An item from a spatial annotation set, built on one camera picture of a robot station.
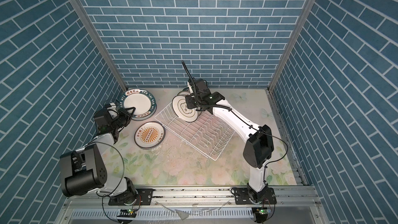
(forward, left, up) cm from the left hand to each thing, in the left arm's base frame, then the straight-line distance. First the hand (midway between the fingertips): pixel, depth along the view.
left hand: (135, 107), depth 87 cm
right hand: (+1, -30, +7) cm, 31 cm away
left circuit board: (-47, -2, -21) cm, 52 cm away
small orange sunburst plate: (-10, -7, -14) cm, 19 cm away
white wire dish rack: (-10, -42, -15) cm, 45 cm away
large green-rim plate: (+6, -3, -3) cm, 7 cm away
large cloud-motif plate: (+7, -24, -9) cm, 26 cm away
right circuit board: (-49, -65, -18) cm, 84 cm away
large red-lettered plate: (+12, -26, -1) cm, 29 cm away
